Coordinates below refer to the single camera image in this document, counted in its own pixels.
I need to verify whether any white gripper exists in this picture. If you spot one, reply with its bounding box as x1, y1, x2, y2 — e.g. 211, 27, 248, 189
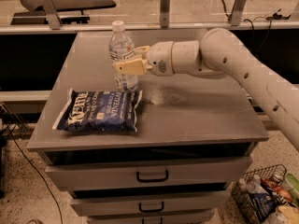
113, 41, 174, 77

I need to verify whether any clear plastic water bottle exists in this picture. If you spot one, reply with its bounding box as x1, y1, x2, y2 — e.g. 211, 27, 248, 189
108, 21, 138, 91

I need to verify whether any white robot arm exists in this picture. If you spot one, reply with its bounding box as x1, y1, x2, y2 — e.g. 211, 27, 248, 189
113, 28, 299, 150

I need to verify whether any blue Kettle chip bag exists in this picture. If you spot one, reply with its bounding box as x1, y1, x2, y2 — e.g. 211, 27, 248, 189
52, 89, 143, 132

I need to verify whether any plastic bottle in basket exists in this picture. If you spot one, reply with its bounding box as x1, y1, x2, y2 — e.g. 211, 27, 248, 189
238, 175, 266, 194

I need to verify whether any dark snack bag in basket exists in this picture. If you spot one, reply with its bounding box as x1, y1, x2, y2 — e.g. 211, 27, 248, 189
249, 193, 277, 221

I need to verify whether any grey drawer cabinet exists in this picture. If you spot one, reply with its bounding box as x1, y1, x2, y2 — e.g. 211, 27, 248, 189
27, 32, 268, 224

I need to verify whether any green can in basket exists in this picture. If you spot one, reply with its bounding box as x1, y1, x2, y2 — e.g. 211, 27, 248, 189
283, 174, 299, 199

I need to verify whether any middle metal bracket post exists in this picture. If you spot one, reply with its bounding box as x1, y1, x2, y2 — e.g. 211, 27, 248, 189
159, 0, 170, 28

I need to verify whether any metal bracket post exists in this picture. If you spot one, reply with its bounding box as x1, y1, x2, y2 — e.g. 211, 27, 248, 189
228, 0, 247, 26
159, 0, 170, 28
40, 0, 61, 30

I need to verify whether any left metal bracket post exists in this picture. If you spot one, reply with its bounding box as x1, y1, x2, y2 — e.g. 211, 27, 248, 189
40, 0, 61, 30

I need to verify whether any black wall cable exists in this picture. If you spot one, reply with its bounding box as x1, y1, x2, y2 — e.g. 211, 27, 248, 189
218, 0, 285, 53

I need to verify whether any right metal bracket post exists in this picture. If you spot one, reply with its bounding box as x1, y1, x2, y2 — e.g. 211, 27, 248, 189
228, 0, 247, 26

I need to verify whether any black floor cable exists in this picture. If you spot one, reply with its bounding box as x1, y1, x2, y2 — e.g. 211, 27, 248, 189
0, 121, 64, 224

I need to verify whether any wire basket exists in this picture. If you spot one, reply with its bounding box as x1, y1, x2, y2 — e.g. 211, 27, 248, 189
232, 164, 298, 224

